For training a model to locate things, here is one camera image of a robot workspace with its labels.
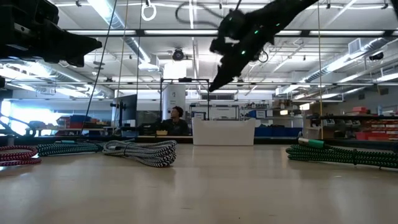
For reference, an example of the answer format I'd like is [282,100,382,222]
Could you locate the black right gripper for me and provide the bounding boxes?
[208,18,274,93]

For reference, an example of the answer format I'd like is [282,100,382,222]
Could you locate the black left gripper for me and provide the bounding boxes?
[0,0,103,68]

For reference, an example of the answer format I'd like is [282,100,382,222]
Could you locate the green braided USB-C cable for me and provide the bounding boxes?
[285,138,398,170]

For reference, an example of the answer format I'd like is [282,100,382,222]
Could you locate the white plastic bin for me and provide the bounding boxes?
[192,117,256,146]

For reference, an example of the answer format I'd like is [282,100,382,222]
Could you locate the white cylindrical column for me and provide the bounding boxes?
[162,84,187,121]

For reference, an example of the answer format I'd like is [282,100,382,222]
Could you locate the ceiling light bar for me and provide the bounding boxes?
[63,29,398,37]

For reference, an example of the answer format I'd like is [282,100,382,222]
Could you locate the person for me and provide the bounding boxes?
[160,105,190,136]

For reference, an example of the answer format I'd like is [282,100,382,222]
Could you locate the blue storage bins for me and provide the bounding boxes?
[254,125,303,138]

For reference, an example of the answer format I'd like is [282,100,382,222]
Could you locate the dark computer monitor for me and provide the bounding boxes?
[111,93,138,129]

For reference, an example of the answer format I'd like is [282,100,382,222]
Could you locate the yellow vertical pole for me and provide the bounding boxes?
[317,0,324,140]

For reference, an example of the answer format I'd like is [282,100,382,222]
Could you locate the blue pen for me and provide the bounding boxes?
[36,140,105,157]

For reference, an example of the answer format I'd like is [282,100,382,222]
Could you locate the red storage bins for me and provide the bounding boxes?
[351,106,398,141]

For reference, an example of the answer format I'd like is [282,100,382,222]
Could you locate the thin black hanging cable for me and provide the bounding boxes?
[79,0,118,137]

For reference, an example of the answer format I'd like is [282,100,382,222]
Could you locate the black metal stand frame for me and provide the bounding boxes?
[159,77,211,121]

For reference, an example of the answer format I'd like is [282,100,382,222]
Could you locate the round ceiling camera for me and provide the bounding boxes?
[172,48,185,62]

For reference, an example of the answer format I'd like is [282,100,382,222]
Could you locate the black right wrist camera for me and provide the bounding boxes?
[217,9,247,40]

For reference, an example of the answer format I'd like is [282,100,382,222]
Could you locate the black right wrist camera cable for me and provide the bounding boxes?
[175,1,225,29]

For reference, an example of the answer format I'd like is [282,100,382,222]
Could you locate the black aluminium table frame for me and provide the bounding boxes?
[0,134,398,151]

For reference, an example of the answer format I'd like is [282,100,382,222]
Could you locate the white hanging cord loop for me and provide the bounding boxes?
[141,0,157,22]

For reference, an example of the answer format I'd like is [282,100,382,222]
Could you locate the white black braided USB-C cable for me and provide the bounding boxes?
[101,139,178,168]

